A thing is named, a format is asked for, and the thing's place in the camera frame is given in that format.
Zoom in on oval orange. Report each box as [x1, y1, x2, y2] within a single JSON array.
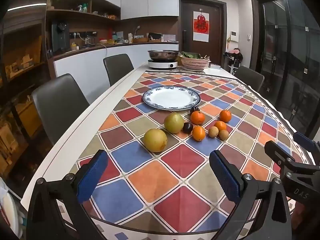
[[192, 126, 206, 142]]

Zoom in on black glass cabinet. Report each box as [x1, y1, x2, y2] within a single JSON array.
[[251, 0, 320, 140]]

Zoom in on wooden wall shelf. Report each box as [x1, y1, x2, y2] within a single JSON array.
[[46, 0, 122, 25]]

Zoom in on steel pot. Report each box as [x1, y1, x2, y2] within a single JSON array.
[[147, 50, 179, 62]]

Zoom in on colourful checkered tablecloth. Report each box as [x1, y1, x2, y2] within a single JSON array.
[[56, 70, 315, 240]]

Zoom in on white counter cabinet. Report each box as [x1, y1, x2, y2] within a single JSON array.
[[49, 41, 179, 79]]

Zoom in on red and white door poster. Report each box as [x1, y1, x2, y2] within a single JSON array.
[[193, 11, 209, 42]]

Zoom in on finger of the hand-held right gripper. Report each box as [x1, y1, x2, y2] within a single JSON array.
[[264, 141, 296, 167], [293, 131, 320, 157]]

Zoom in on yellow pear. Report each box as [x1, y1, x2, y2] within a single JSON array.
[[143, 128, 168, 153]]

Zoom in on dark open shelving unit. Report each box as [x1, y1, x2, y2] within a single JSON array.
[[0, 5, 50, 180]]

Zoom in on pink plastic basket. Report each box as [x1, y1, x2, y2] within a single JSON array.
[[180, 56, 210, 70]]

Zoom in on black countertop appliance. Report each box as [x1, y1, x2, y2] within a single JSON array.
[[51, 21, 70, 53]]

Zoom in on large round orange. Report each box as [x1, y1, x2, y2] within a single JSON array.
[[190, 111, 206, 125]]

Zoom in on green leafy vegetables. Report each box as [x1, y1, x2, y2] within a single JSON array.
[[179, 52, 209, 60]]

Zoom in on grey dining chair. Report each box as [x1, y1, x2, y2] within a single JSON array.
[[103, 54, 135, 87], [32, 73, 90, 145], [235, 65, 265, 92]]

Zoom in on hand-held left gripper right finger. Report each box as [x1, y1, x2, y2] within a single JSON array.
[[209, 149, 293, 240]]

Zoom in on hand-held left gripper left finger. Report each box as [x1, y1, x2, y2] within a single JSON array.
[[26, 149, 108, 240]]

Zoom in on blue rimmed white plate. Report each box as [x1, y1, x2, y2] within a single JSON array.
[[142, 86, 201, 111]]

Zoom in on greenish pear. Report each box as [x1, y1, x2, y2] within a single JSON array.
[[164, 113, 185, 134]]

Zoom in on dark brown door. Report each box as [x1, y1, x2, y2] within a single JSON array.
[[179, 0, 227, 67]]

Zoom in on white induction cooker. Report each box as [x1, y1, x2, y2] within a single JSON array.
[[147, 59, 178, 70]]

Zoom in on white power cable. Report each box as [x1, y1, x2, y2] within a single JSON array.
[[80, 34, 108, 55]]

